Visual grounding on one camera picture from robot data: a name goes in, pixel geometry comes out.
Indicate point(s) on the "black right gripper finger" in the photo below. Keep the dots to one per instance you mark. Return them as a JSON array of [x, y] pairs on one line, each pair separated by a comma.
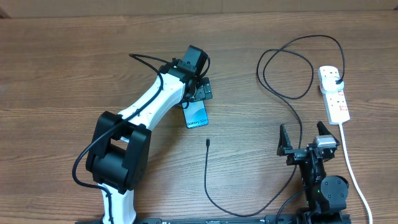
[[322, 130], [284, 146]]

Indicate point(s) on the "Samsung Galaxy smartphone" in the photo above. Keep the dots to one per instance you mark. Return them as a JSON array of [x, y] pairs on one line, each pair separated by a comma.
[[195, 114]]

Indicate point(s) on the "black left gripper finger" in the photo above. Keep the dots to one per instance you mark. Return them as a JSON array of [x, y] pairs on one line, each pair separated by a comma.
[[204, 91], [191, 94]]

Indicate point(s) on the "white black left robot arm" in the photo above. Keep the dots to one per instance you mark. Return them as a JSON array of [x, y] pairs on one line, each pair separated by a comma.
[[118, 154]]

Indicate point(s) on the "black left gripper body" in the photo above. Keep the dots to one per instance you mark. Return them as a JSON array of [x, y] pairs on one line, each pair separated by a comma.
[[199, 79]]

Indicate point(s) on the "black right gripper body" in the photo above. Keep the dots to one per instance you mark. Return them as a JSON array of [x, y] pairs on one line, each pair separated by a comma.
[[295, 155]]

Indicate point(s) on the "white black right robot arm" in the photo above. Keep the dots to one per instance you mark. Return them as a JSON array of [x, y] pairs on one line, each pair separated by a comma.
[[325, 194]]

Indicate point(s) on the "white charger plug adapter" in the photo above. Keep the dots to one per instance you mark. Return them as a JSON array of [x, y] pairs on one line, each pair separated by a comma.
[[331, 84]]

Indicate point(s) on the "white power strip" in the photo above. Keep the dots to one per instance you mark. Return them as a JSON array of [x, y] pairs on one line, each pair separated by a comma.
[[335, 103]]

